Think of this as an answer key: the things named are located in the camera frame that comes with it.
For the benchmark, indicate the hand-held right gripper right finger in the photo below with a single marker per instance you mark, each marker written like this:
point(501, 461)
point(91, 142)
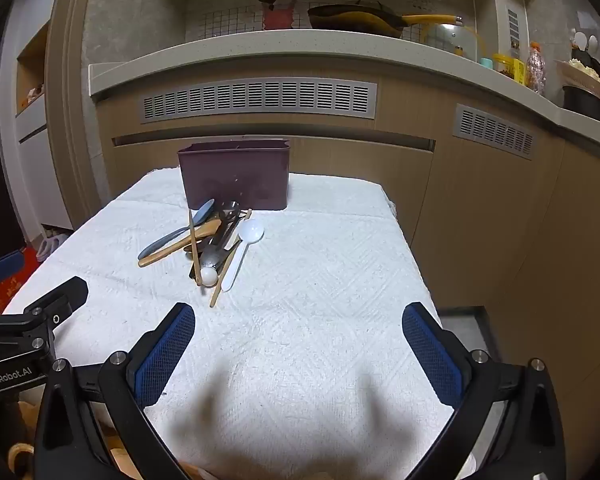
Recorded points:
point(432, 357)

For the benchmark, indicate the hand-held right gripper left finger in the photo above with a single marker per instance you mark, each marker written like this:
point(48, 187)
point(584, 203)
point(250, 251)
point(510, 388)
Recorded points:
point(164, 357)

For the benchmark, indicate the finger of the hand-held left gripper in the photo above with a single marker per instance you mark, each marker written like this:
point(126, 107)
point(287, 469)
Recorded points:
point(2, 266)
point(62, 296)

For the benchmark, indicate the small round white spoon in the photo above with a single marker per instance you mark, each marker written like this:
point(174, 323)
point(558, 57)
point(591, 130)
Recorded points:
point(208, 276)

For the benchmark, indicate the wooden chopstick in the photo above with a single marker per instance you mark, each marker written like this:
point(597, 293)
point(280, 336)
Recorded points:
point(224, 280)
point(195, 255)

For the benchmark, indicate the large shiny metal spoon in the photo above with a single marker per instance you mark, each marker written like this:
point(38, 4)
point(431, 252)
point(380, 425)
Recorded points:
point(212, 257)

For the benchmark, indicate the wooden spoon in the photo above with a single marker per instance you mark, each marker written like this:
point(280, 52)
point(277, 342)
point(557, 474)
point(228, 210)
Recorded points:
point(180, 246)

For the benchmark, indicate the shovel-shaped metal spoon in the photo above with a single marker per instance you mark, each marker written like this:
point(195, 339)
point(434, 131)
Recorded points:
point(228, 231)

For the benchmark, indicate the white plastic spoon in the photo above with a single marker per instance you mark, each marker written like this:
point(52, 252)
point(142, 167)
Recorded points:
point(250, 232)

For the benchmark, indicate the purple plastic utensil holder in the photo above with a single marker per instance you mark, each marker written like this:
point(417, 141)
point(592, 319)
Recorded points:
point(235, 175)

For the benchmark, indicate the white kitchen utensils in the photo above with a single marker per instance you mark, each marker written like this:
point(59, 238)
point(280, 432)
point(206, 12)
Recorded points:
point(585, 41)

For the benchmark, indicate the red floor mat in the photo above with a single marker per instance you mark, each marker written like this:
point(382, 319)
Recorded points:
point(10, 285)

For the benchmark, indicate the pair of slippers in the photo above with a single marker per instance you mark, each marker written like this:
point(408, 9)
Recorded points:
point(50, 245)

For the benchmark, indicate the white textured cloth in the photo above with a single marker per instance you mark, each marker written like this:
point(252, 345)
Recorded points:
point(305, 310)

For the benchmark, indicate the small grey vent grille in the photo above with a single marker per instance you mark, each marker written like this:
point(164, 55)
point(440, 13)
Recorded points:
point(497, 132)

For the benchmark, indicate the long grey vent grille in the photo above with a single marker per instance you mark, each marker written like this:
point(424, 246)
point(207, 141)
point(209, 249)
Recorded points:
point(260, 100)

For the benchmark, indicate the black pot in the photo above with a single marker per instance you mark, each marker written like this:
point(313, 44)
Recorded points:
point(586, 104)

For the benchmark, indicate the yellow packet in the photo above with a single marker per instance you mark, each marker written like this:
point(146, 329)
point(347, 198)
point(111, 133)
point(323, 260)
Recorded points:
point(519, 71)

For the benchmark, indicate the teal cup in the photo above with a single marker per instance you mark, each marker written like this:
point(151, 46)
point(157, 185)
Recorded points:
point(486, 62)

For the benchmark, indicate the yellow lidded jar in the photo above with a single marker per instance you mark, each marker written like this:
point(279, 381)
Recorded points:
point(505, 66)

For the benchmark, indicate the glass pot lid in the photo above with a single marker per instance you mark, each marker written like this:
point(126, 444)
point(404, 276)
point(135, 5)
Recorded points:
point(452, 40)

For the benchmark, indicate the wall vent panel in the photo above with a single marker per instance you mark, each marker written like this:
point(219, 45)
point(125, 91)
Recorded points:
point(513, 32)

